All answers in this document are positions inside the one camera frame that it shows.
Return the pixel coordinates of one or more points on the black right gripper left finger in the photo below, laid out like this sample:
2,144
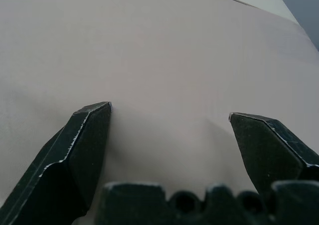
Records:
62,170

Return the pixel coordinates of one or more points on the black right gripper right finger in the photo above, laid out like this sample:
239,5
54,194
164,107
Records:
269,150

